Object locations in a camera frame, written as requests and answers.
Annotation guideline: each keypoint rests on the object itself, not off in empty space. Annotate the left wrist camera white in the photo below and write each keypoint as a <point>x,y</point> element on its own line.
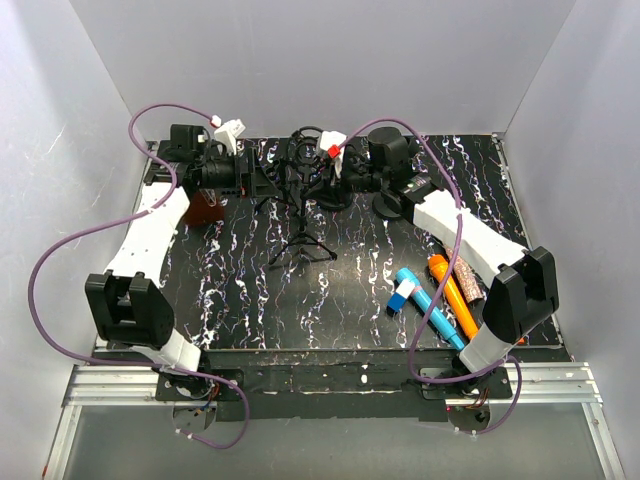
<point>228,133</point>

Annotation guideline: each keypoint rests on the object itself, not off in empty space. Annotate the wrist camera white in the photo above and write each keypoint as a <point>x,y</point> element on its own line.
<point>331,144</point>
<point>228,133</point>

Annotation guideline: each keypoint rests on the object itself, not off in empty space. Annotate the shock mount tripod stand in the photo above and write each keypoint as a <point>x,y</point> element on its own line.
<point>303,174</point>

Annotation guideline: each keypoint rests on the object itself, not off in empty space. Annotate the glitter silver microphone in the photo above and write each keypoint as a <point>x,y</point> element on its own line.
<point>465,278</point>

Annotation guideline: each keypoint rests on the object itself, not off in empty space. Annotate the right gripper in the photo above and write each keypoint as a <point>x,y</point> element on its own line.
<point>345,162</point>

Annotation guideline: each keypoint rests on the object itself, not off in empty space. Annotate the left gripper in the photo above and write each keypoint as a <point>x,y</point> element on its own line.
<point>254,183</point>

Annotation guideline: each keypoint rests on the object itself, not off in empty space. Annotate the brown red box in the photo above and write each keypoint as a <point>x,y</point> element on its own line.
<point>205,208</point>

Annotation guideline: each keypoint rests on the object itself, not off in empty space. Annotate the blue white block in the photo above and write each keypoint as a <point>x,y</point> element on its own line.
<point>400,296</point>

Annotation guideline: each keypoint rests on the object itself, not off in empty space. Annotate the round base stand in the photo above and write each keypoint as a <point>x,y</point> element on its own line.
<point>391,206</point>
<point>334,199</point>

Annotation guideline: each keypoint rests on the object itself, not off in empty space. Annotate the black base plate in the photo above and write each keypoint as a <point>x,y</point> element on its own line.
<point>331,384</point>

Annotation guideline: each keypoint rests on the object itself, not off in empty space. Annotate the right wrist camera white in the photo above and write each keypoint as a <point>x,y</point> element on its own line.
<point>331,144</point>

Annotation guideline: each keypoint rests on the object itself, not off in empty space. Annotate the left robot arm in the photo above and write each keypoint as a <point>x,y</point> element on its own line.
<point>125,301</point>

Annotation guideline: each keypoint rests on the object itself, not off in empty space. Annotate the aluminium frame rail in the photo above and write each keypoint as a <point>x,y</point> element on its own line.
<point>543,383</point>

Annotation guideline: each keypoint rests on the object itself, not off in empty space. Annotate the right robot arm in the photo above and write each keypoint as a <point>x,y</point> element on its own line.
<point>522,282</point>

